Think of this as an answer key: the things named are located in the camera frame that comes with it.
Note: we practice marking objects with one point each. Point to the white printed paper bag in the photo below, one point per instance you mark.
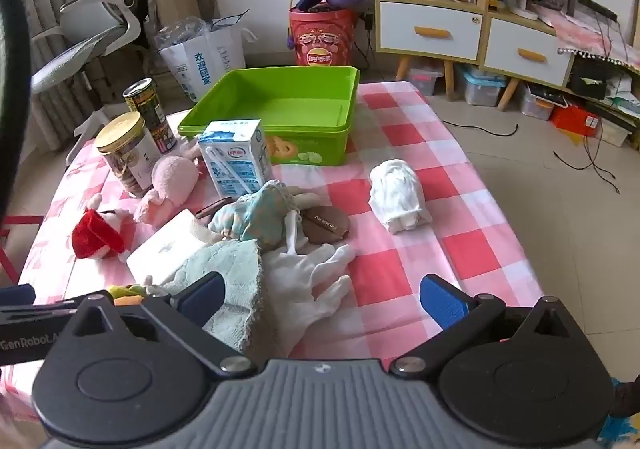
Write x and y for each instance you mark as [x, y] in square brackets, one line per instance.
[200, 64]

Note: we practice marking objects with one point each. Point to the white sponge block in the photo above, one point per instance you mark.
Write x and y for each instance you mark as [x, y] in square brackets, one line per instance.
[160, 249]

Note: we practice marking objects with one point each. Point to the pink floral table cover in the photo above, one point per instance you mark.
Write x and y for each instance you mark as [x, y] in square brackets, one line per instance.
[590, 31]

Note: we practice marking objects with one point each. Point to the pink plush toy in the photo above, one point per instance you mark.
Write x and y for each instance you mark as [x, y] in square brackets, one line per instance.
[170, 179]

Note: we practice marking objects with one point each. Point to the white rolled cloth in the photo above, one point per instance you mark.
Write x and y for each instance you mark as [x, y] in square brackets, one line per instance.
[400, 194]

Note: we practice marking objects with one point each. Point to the red box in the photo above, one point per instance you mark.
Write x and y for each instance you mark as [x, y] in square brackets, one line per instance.
[575, 119]

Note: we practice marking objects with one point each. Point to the black box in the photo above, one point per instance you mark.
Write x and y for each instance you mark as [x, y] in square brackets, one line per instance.
[595, 76]

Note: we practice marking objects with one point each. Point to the blue white milk carton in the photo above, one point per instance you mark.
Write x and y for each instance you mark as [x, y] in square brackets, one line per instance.
[235, 164]

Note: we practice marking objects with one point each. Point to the wooden cabinet white drawers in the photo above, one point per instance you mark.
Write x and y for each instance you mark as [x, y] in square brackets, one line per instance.
[430, 34]

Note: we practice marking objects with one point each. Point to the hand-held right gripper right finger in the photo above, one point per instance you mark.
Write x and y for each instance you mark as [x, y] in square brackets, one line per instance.
[442, 301]

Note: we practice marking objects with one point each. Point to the black yellow tin can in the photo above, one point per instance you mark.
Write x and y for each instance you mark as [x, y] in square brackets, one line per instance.
[150, 114]

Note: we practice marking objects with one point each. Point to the clear storage box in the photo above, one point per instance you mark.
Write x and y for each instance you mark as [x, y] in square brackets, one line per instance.
[540, 101]
[425, 76]
[480, 86]

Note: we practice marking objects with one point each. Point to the white glove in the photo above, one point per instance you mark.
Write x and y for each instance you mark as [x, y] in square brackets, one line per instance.
[300, 289]

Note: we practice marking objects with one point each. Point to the rag doll teal dress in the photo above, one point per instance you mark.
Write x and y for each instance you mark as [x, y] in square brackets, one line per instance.
[260, 219]

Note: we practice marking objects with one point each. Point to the gold lid clear jar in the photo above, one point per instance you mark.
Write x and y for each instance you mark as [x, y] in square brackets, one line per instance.
[125, 159]

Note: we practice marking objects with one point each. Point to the green plastic bin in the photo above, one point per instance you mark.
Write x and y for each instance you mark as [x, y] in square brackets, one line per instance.
[280, 99]

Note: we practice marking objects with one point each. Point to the red printed bucket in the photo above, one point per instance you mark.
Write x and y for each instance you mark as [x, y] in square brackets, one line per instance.
[320, 39]

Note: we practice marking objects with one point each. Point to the plush burger toy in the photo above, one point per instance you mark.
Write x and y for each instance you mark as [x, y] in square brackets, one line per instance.
[127, 294]

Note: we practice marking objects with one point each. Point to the grey white office chair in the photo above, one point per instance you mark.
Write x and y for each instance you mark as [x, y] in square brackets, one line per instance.
[90, 44]

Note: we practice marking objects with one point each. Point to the red white santa plush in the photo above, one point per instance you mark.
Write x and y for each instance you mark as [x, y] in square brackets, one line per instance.
[95, 234]

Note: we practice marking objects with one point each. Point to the pink white checkered tablecloth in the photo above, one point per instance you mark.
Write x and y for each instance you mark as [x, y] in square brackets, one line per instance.
[425, 154]

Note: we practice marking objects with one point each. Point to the brown round compact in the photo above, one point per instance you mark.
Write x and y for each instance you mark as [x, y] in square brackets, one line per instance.
[325, 226]

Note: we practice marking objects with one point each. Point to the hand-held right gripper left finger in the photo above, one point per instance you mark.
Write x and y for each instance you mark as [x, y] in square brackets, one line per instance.
[205, 295]

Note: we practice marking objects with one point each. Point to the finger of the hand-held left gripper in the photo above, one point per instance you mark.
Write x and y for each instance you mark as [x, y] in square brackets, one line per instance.
[17, 294]

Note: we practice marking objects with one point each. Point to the light teal towel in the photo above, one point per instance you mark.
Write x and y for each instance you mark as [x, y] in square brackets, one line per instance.
[235, 279]

